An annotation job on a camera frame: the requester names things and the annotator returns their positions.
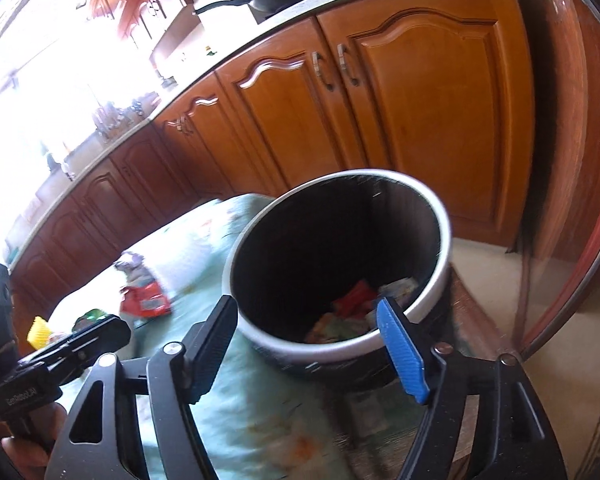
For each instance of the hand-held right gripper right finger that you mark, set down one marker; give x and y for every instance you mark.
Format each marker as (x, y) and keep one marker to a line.
(402, 355)

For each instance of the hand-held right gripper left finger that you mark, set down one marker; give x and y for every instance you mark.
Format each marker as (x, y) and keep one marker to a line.
(210, 355)

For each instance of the person's left hand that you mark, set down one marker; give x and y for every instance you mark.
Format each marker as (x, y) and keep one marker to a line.
(50, 422)

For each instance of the wooden furniture with red rim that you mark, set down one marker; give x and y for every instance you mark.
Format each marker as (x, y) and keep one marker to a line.
(595, 210)

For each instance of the green floral cloth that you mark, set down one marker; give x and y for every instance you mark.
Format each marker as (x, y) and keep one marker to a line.
(260, 410)

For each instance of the red wrapper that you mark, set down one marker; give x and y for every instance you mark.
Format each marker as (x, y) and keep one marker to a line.
(355, 300)

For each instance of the red white packet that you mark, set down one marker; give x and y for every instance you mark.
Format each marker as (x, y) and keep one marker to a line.
(145, 300)

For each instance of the wooden wall cabinet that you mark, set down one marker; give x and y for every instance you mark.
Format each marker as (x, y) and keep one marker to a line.
(145, 0)

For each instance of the wooden cabinet door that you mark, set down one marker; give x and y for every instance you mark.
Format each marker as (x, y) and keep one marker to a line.
(290, 120)
(430, 110)
(145, 175)
(110, 195)
(215, 150)

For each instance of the purple white wrapper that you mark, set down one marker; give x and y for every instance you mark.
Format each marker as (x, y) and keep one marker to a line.
(135, 270)

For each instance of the black trash bin white rim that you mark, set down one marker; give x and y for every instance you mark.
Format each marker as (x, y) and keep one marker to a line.
(305, 240)

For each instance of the yellow cupcake liner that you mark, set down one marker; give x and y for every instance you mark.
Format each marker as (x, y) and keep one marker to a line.
(37, 332)

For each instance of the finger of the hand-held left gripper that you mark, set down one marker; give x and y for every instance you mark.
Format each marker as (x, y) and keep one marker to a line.
(97, 332)

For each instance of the orange green wrapper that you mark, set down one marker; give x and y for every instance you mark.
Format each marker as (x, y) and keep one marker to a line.
(335, 330)

